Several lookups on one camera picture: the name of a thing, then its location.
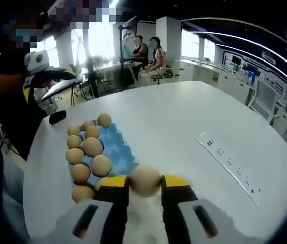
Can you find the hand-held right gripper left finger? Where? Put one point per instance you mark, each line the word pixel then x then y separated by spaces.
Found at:
pixel 113 203

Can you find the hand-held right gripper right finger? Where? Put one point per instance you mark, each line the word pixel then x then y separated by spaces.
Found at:
pixel 176 203

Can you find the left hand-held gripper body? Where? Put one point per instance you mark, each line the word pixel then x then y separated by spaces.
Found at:
pixel 35 61

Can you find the single brown egg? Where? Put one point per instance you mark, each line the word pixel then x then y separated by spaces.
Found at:
pixel 144 181

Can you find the blue egg tray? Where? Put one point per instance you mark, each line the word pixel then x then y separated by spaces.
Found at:
pixel 119 145

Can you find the cluster of brown eggs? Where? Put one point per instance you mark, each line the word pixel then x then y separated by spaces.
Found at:
pixel 92 146

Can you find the person's dark shirt torso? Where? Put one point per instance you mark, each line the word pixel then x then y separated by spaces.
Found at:
pixel 18 122

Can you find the black tripod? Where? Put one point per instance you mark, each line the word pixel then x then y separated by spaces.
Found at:
pixel 92 81

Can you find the black oblong object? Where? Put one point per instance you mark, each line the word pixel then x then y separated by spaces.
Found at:
pixel 57 117

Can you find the table socket strip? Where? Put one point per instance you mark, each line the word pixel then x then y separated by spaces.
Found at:
pixel 225 162

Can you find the black equipment stand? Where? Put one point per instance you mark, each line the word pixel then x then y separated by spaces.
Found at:
pixel 121 50

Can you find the person's light trousers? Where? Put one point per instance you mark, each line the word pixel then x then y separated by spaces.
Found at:
pixel 13 183

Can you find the grey office chair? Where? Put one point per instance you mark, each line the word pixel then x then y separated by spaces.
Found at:
pixel 167 69

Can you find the white counter with cabinets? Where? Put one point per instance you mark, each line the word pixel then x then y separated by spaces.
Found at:
pixel 209 73

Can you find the white mesh office chair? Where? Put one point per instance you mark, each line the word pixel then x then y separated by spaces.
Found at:
pixel 263 96

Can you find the ceiling air conditioner unit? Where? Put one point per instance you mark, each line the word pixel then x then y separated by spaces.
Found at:
pixel 268 58

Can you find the blue wall display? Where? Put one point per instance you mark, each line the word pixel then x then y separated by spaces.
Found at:
pixel 247 66

